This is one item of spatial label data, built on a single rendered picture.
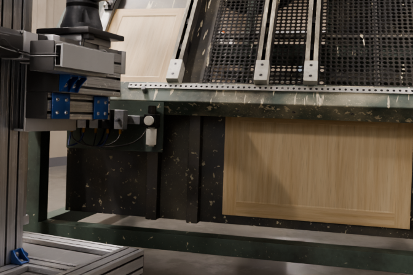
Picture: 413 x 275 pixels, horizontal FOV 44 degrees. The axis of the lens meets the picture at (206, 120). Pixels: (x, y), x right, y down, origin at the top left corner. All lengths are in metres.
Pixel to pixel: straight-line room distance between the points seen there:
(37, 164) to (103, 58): 1.16
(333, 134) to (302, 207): 0.39
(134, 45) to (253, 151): 0.85
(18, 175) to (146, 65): 1.04
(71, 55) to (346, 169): 1.50
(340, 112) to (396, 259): 0.68
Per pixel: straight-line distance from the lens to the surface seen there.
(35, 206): 2.78
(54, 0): 7.16
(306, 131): 2.56
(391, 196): 2.60
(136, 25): 2.90
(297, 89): 2.36
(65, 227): 2.72
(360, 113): 2.35
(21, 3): 1.89
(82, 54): 1.62
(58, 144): 7.17
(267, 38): 2.62
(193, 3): 2.84
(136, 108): 2.47
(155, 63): 2.65
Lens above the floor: 0.76
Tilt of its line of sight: 1 degrees down
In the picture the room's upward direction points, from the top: 2 degrees clockwise
